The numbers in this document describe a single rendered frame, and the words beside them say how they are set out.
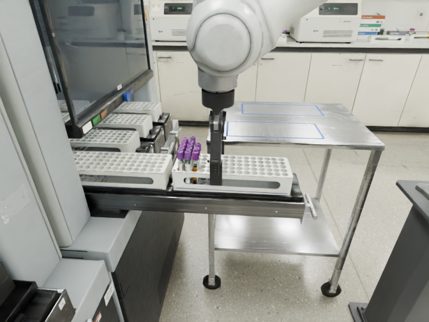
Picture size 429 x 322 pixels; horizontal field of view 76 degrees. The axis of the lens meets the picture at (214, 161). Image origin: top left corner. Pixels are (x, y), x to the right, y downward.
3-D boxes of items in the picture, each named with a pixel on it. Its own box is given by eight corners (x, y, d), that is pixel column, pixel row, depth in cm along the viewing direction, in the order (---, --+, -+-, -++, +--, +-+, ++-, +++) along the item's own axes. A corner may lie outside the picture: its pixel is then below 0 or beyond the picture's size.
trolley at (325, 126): (202, 291, 136) (197, 139, 96) (210, 225, 176) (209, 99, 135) (341, 299, 132) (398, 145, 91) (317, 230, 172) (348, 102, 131)
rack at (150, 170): (55, 188, 73) (48, 168, 70) (75, 168, 82) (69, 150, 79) (166, 193, 71) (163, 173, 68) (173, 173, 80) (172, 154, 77)
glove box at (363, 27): (356, 31, 291) (358, 23, 287) (352, 30, 302) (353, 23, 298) (379, 31, 289) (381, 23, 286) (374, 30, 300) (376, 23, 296)
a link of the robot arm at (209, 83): (239, 57, 63) (238, 84, 66) (199, 57, 63) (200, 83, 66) (239, 66, 55) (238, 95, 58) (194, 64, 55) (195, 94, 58)
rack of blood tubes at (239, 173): (172, 191, 71) (171, 171, 68) (180, 171, 80) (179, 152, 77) (290, 198, 69) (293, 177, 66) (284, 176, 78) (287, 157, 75)
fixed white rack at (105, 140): (39, 158, 87) (33, 140, 84) (58, 144, 96) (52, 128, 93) (131, 161, 85) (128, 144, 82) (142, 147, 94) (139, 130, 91)
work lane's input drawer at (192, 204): (46, 212, 75) (35, 184, 71) (72, 183, 87) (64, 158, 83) (319, 227, 70) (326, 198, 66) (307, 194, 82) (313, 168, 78)
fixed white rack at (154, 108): (86, 122, 114) (82, 108, 111) (97, 114, 123) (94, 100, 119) (157, 124, 112) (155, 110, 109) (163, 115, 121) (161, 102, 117)
